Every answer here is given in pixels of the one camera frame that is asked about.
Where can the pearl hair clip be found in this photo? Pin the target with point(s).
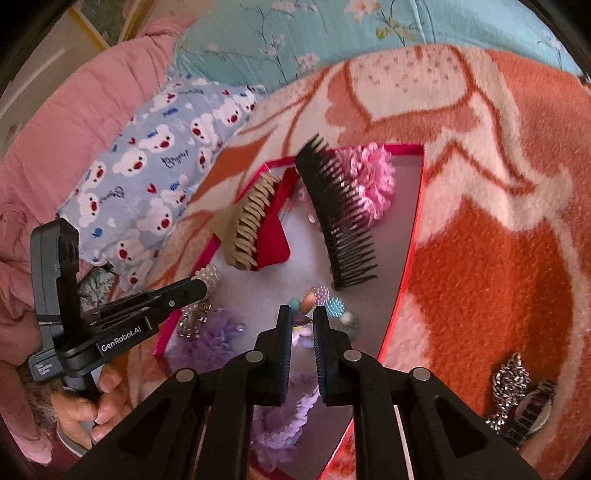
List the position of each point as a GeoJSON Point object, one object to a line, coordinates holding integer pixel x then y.
{"type": "Point", "coordinates": [205, 277]}

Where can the blue floral quilt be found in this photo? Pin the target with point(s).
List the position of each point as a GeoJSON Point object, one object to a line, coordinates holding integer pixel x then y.
{"type": "Point", "coordinates": [323, 37]}

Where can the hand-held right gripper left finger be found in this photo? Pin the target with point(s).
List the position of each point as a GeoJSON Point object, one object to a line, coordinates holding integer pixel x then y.
{"type": "Point", "coordinates": [278, 360]}

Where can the black comb hair clip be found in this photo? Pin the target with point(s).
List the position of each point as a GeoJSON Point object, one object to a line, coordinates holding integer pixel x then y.
{"type": "Point", "coordinates": [341, 217]}

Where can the orange and white blanket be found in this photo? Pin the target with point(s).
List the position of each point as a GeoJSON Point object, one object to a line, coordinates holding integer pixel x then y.
{"type": "Point", "coordinates": [485, 277]}

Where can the gold picture frame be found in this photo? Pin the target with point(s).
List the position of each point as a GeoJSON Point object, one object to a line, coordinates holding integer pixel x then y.
{"type": "Point", "coordinates": [91, 30]}

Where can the bear print pillow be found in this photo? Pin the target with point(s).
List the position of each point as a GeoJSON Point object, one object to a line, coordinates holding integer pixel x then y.
{"type": "Point", "coordinates": [152, 161]}

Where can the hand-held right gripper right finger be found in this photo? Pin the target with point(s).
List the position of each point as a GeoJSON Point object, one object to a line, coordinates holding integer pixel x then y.
{"type": "Point", "coordinates": [328, 360]}

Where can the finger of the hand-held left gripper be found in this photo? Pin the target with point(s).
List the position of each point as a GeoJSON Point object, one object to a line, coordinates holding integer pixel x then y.
{"type": "Point", "coordinates": [184, 293]}

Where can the red shallow box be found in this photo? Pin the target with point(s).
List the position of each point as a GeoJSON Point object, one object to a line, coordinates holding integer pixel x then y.
{"type": "Point", "coordinates": [392, 221]}

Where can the grey floral cloth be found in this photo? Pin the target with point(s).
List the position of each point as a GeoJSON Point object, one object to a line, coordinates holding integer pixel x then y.
{"type": "Point", "coordinates": [97, 282]}

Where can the person's left hand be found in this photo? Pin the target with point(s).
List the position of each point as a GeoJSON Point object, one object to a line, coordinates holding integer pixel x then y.
{"type": "Point", "coordinates": [81, 413]}

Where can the beige hair claw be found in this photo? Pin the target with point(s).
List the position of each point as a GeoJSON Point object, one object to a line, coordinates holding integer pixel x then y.
{"type": "Point", "coordinates": [247, 226]}

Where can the purple bow scrunchie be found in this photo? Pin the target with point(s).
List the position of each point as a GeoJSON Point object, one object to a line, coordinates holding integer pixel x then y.
{"type": "Point", "coordinates": [277, 434]}

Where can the pink quilt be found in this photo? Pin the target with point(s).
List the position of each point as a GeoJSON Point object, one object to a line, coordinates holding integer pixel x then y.
{"type": "Point", "coordinates": [55, 138]}

